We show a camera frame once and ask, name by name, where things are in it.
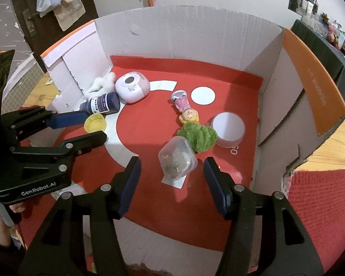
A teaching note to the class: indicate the white jar lid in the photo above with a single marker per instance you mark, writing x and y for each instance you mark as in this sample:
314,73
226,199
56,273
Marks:
228,128

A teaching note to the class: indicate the beige paper bag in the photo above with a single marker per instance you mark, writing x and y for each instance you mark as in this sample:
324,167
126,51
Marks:
70,17

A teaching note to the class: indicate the red knitted mat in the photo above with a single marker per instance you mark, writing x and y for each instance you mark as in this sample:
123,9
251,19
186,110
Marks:
319,207

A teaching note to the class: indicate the orange and white cardboard box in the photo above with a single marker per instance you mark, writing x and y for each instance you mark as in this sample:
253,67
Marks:
204,40

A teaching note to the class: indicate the black cloth table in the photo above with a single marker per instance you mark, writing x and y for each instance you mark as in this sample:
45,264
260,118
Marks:
313,43

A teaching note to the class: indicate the dark blue bottle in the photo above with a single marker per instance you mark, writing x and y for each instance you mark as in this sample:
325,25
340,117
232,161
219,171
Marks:
103,102

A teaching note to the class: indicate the white grid cutting mat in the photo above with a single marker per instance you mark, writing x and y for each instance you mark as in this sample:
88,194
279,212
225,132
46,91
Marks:
20,86

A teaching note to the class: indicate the clear plastic box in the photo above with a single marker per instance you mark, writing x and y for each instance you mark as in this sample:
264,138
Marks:
176,158

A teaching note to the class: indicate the pink doll figurine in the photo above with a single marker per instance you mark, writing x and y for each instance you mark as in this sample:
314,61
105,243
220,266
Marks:
189,116

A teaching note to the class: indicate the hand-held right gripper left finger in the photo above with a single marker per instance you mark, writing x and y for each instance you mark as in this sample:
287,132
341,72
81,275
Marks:
129,187

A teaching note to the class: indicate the clear plastic bag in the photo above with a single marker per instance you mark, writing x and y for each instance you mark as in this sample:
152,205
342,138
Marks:
47,1

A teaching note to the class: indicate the row of small goods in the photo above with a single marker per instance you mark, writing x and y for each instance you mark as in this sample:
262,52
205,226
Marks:
333,33

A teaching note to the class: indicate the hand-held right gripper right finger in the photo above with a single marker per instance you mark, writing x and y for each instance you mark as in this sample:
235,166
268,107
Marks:
217,187

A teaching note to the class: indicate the green yarn ball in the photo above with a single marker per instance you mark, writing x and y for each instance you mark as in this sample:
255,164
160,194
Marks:
199,136

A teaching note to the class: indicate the yellow plastic cap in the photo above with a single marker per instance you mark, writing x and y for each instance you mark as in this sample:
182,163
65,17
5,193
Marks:
95,122

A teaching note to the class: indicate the white fluffy toy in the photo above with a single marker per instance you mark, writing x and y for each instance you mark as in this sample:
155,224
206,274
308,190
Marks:
103,82

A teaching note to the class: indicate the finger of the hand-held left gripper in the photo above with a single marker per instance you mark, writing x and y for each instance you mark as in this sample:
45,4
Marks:
89,139
69,119

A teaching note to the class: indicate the pink and white round device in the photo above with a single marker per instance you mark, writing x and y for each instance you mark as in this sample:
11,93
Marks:
132,87

